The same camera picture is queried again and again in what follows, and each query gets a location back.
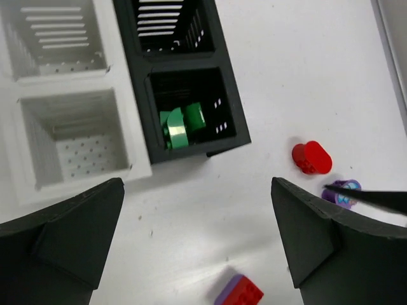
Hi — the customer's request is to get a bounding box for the black slotted container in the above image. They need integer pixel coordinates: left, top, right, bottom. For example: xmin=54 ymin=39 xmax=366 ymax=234
xmin=114 ymin=1 xmax=251 ymax=164

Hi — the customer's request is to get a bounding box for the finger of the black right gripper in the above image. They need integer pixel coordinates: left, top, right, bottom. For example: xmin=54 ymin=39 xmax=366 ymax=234
xmin=324 ymin=184 xmax=406 ymax=215

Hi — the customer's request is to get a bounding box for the green rounded lego brick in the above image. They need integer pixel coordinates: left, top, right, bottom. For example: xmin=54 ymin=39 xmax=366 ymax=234
xmin=163 ymin=107 xmax=189 ymax=150

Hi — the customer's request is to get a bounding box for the white slotted container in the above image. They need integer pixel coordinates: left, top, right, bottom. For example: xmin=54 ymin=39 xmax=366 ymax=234
xmin=1 ymin=1 xmax=152 ymax=205

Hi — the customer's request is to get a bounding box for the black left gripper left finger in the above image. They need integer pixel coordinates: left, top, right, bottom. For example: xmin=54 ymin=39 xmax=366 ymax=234
xmin=1 ymin=178 xmax=125 ymax=304

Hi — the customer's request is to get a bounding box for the aluminium rail right side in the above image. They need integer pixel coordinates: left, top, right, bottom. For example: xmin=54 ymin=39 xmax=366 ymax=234
xmin=371 ymin=1 xmax=406 ymax=123

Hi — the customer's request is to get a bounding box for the red and purple lego brick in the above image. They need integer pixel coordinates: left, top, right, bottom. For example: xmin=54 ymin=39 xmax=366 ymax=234
xmin=214 ymin=274 xmax=264 ymax=305

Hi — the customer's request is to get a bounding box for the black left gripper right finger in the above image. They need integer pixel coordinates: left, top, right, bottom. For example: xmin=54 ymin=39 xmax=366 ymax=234
xmin=271 ymin=177 xmax=406 ymax=304

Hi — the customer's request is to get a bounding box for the red oval lego piece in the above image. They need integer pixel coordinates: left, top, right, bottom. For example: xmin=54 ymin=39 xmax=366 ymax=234
xmin=291 ymin=140 xmax=333 ymax=175

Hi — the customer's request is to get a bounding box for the purple oval lego piece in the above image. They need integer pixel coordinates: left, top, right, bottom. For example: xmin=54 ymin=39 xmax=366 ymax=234
xmin=321 ymin=179 xmax=362 ymax=210

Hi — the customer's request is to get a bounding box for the green rectangular lego brick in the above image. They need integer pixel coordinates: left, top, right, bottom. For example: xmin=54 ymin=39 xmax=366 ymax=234
xmin=160 ymin=102 xmax=206 ymax=134

